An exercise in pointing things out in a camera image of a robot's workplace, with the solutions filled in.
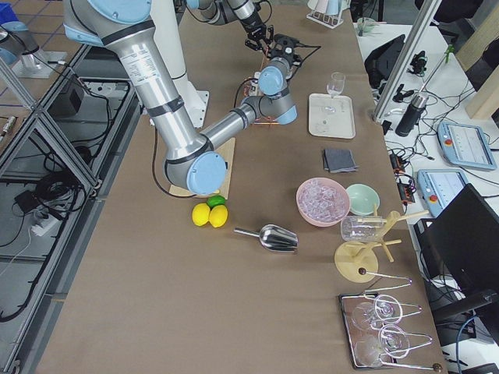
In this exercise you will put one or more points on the aluminium frame post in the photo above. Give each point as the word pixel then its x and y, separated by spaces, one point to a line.
pixel 423 20

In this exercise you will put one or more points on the white cup rack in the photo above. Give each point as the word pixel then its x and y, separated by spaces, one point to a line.
pixel 327 13

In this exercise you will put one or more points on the wooden cutting board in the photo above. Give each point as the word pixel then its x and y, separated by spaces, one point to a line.
pixel 227 152

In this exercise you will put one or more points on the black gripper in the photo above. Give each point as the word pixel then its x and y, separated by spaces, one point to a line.
pixel 276 51
pixel 249 29

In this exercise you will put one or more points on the clear wine glass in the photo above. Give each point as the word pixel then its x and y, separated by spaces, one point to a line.
pixel 335 87

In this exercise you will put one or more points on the yellow lemon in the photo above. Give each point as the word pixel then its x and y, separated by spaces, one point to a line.
pixel 218 216
pixel 200 214

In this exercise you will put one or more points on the wooden mug tree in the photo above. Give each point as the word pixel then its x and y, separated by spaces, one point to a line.
pixel 357 261

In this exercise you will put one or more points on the pink bowl with ice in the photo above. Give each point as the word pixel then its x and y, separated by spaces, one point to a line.
pixel 322 202

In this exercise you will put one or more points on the mirror tray with glasses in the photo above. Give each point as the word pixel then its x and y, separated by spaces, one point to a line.
pixel 372 321

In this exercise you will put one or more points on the black equipment case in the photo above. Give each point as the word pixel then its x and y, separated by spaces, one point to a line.
pixel 381 61

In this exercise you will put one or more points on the green lime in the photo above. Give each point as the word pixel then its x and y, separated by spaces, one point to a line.
pixel 215 200

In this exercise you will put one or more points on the copper wire bottle basket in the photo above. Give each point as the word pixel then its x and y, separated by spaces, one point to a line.
pixel 266 120

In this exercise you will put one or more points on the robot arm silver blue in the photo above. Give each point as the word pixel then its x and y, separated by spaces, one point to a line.
pixel 145 37
pixel 223 12

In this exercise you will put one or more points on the green small bowl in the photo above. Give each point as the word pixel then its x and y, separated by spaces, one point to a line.
pixel 363 199

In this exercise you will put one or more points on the cream rectangular tray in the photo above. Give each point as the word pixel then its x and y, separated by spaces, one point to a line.
pixel 331 117

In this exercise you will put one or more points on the dark grey folded cloth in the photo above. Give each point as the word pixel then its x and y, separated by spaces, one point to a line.
pixel 339 160

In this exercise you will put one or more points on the metal ice scoop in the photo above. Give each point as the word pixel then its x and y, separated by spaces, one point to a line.
pixel 274 238

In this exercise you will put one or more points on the clear glass jar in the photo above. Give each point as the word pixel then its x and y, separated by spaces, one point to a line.
pixel 361 228

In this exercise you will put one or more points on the black monitor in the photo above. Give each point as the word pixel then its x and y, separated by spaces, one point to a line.
pixel 462 241

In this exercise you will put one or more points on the black thermos bottle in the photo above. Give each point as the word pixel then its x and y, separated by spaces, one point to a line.
pixel 412 115

